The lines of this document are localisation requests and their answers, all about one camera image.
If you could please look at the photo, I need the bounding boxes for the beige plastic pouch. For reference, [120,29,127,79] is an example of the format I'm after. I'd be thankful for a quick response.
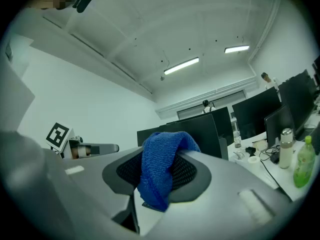
[252,138,267,151]

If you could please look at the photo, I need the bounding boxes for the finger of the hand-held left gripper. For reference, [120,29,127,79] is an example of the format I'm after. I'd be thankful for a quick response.
[84,143,120,158]

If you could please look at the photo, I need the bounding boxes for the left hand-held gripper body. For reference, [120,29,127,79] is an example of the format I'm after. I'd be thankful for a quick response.
[45,122,85,160]

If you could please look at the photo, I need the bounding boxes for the white thermos flask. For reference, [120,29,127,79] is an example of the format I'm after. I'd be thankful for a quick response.
[278,128,295,169]

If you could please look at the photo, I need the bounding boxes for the black curved monitor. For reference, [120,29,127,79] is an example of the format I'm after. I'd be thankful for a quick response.
[166,106,235,147]

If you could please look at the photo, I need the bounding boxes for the long black power cable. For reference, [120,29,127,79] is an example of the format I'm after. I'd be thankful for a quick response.
[259,157,293,202]

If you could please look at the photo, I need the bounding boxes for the long ceiling light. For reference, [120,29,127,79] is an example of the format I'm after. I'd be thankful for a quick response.
[163,56,200,75]

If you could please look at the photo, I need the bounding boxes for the white tape roll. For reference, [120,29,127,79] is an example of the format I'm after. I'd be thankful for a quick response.
[247,155,261,169]

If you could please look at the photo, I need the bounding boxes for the short ceiling light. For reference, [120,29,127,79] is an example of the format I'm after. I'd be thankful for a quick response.
[224,45,250,54]

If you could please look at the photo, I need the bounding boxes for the ceiling air vent slot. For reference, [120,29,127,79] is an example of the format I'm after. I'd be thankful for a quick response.
[42,15,153,95]

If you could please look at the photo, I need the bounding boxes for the clear plastic bottle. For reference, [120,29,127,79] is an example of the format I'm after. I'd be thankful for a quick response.
[232,130,242,149]

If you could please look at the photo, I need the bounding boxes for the tangled black cables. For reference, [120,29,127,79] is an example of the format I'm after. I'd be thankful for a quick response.
[258,145,281,160]

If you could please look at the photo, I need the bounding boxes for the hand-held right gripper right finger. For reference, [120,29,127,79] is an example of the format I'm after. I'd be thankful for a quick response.
[141,150,294,240]

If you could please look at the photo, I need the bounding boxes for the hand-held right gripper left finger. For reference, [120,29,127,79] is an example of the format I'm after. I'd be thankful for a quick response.
[43,146,145,240]

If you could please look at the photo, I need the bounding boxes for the blue cloth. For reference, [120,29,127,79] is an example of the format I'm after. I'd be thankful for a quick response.
[136,131,202,213]

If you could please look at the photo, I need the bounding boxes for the black head-worn camera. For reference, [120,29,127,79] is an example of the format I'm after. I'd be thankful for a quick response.
[72,0,97,14]

